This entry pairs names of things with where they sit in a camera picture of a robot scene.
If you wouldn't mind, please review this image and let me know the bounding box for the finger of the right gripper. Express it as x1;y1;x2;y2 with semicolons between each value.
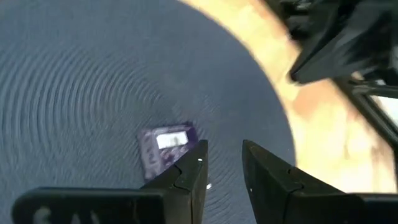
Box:
289;18;393;85

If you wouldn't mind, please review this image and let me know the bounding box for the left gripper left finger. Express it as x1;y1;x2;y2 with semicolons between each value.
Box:
141;139;208;224

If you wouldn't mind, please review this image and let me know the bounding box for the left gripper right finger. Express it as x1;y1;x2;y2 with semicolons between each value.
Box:
242;139;345;224

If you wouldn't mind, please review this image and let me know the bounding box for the blackcurrant burst tea packet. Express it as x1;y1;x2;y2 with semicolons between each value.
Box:
138;122;200;183

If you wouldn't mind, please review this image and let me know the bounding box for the round dark blue woven placemat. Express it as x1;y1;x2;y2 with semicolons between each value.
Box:
0;0;296;224

